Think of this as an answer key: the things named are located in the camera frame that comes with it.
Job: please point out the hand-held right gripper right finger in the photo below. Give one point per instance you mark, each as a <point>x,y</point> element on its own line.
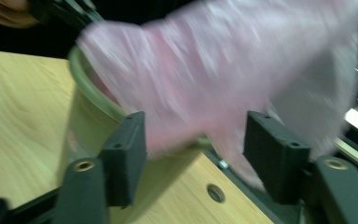
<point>276,158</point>

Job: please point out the silver bolt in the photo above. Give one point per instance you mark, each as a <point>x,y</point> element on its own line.
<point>222,164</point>

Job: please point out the pink plastic bag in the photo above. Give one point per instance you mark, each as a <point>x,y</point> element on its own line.
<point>199,77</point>

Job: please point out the green waste bin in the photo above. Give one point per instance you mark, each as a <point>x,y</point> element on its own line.
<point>90,124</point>

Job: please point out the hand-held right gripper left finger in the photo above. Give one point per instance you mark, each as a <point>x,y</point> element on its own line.
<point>124,161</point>

